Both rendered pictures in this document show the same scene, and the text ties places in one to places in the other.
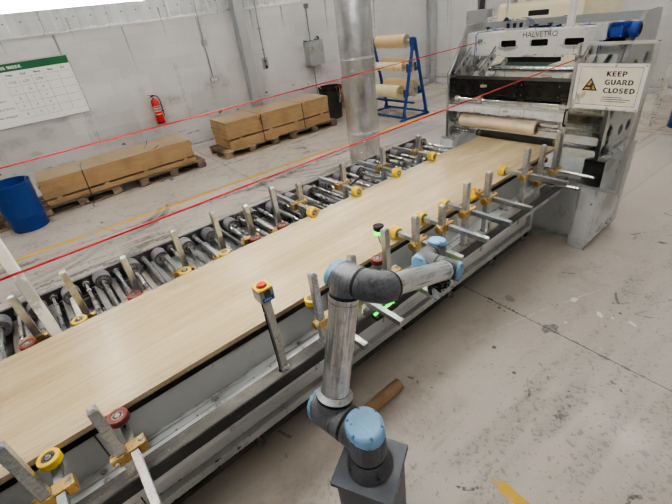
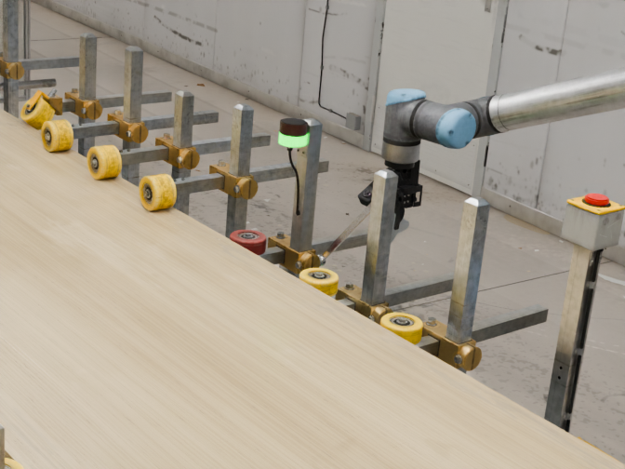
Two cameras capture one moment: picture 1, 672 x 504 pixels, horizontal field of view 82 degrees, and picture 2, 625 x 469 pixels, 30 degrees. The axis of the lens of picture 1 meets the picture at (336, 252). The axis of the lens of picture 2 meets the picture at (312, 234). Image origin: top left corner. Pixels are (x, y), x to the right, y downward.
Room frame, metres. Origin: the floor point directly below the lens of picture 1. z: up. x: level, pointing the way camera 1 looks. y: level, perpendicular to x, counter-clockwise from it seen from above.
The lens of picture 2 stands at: (1.99, 2.14, 1.80)
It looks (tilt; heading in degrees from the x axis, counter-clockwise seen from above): 20 degrees down; 266
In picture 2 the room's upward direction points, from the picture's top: 5 degrees clockwise
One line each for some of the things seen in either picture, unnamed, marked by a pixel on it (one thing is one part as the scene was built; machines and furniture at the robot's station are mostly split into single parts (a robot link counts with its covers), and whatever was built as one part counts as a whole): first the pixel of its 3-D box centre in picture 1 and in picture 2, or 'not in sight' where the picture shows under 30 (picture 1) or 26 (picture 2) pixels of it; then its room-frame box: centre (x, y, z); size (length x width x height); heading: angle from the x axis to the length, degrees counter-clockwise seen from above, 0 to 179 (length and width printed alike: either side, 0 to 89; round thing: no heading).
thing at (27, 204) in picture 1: (20, 204); not in sight; (5.52, 4.44, 0.36); 0.59 x 0.57 x 0.73; 33
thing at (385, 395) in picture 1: (383, 397); not in sight; (1.63, -0.17, 0.04); 0.30 x 0.08 x 0.08; 126
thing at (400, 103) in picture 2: (436, 249); (405, 115); (1.59, -0.49, 1.14); 0.10 x 0.09 x 0.12; 134
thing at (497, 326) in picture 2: (336, 325); (470, 334); (1.49, 0.05, 0.83); 0.43 x 0.03 x 0.04; 36
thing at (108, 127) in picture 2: (475, 212); (139, 124); (2.25, -0.95, 0.95); 0.50 x 0.04 x 0.04; 36
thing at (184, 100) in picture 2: (441, 238); (180, 182); (2.12, -0.68, 0.87); 0.03 x 0.03 x 0.48; 36
